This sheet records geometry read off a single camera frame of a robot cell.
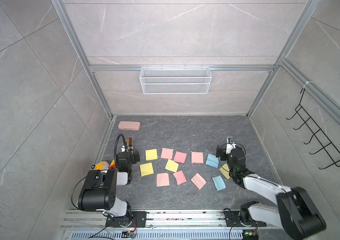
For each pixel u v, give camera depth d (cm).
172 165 93
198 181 86
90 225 72
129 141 101
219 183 85
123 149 81
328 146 63
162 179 86
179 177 88
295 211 42
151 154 99
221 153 78
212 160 93
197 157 95
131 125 111
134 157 76
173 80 101
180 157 96
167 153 99
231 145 74
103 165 85
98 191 45
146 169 91
